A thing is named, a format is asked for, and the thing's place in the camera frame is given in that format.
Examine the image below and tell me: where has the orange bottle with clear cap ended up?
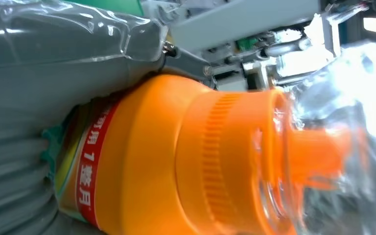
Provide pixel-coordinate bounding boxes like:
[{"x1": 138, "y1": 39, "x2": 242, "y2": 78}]
[{"x1": 54, "y1": 39, "x2": 376, "y2": 235}]

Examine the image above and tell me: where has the white machine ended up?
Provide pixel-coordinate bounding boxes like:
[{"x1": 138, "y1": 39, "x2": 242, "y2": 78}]
[{"x1": 141, "y1": 0, "x2": 370, "y2": 93}]

